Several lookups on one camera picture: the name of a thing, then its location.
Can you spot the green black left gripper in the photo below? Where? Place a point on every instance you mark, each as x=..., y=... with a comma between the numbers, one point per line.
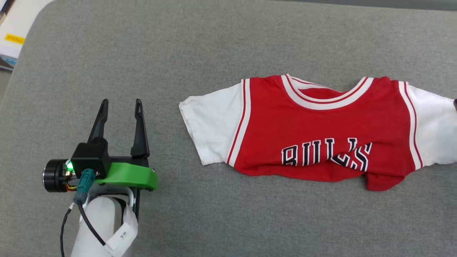
x=132, y=176

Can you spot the red white basketball jersey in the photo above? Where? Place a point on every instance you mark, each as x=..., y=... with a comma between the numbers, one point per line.
x=285, y=117

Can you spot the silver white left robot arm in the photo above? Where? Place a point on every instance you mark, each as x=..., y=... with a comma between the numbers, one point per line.
x=98, y=225

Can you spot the white paper label tag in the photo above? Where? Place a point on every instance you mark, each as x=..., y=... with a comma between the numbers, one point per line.
x=125, y=233

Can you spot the grey fabric sofa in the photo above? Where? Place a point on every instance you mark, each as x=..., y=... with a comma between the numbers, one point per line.
x=214, y=35

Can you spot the yellow sticker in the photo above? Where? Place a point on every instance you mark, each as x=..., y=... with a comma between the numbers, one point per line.
x=14, y=38

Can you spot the white table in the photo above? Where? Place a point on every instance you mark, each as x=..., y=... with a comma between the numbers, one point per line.
x=25, y=18

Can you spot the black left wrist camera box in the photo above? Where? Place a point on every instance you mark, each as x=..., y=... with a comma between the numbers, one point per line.
x=91, y=157

